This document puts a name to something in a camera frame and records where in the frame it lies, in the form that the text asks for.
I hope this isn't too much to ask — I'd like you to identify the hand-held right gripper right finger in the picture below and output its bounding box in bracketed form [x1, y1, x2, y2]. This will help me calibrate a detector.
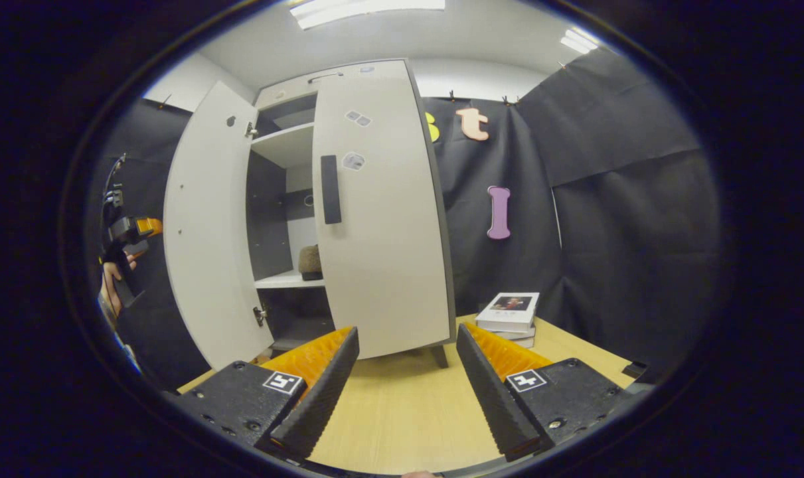
[456, 323, 641, 463]

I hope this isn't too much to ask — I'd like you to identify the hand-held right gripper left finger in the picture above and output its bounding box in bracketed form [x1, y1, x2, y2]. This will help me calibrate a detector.
[176, 325, 361, 461]

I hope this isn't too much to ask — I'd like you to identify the white cabinet door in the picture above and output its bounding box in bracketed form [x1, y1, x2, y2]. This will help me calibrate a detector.
[163, 81, 274, 371]
[311, 60, 453, 360]

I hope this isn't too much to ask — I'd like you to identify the brown fuzzy shoe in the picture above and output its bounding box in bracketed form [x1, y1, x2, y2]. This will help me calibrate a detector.
[298, 244, 325, 281]

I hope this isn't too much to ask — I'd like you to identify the white shoe cabinet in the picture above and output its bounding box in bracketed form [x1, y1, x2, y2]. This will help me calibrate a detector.
[163, 58, 457, 372]

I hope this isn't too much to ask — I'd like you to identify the white photo cover book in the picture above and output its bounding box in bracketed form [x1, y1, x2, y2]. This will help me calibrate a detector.
[475, 291, 541, 333]

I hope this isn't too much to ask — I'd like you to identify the black backdrop cloth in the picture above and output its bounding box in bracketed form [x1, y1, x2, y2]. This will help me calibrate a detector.
[86, 46, 721, 392]

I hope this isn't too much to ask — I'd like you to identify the large ceiling light panel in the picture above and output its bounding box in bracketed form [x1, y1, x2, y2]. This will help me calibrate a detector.
[289, 0, 446, 31]

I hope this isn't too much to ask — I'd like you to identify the small ceiling light panel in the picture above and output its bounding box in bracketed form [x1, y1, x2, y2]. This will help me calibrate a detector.
[559, 27, 602, 56]

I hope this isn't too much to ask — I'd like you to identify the black door handle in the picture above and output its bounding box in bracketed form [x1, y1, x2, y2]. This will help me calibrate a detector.
[319, 154, 343, 226]

